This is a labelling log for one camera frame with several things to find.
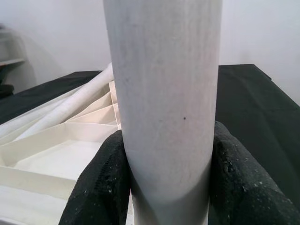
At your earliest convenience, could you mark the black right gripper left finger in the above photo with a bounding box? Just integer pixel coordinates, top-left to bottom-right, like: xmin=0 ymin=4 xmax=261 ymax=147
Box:
xmin=60 ymin=128 xmax=132 ymax=225

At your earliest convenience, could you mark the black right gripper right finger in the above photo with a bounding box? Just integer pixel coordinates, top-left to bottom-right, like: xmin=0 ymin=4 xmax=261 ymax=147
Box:
xmin=208 ymin=120 xmax=300 ymax=225

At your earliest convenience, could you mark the white plastic children table top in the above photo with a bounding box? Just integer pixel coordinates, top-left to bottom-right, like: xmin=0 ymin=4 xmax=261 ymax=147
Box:
xmin=0 ymin=79 xmax=124 ymax=225

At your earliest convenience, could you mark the black tablecloth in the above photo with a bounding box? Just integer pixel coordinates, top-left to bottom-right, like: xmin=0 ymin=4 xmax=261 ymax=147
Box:
xmin=0 ymin=63 xmax=300 ymax=225

